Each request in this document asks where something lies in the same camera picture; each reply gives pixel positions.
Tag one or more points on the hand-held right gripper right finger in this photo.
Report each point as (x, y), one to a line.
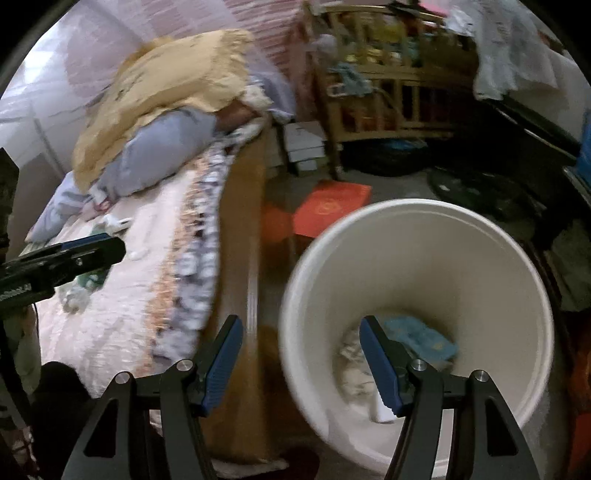
(381, 369)

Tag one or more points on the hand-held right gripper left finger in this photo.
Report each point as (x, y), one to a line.
(224, 364)

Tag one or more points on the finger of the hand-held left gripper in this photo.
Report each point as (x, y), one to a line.
(92, 254)

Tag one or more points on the crushed white green carton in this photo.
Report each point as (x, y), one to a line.
(355, 369)

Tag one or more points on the blue plastic packet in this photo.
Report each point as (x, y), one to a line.
(420, 339)

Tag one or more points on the white plastic bucket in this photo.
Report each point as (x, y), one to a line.
(415, 258)

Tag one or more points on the crumpled white paper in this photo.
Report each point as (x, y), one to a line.
(115, 224)

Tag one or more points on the cream quilted bedspread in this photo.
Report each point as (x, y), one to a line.
(138, 286)

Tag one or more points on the grey white fringed blanket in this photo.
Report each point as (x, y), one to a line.
(194, 258)

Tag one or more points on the grey-blue blanket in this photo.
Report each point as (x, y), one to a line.
(152, 147)

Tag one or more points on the red paper bag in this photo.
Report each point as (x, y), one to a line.
(332, 207)

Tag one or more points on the black bag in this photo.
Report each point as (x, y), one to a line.
(383, 157)

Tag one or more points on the white cardboard box stack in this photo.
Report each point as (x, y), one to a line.
(302, 143)

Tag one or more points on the teal cloth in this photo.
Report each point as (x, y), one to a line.
(348, 78)

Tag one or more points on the blue tissue pack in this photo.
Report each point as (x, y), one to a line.
(585, 157)

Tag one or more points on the wooden baby crib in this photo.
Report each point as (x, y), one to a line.
(369, 69)

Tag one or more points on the white plastic bag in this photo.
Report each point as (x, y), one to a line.
(498, 55)

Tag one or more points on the wooden bed frame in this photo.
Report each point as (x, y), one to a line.
(240, 207)

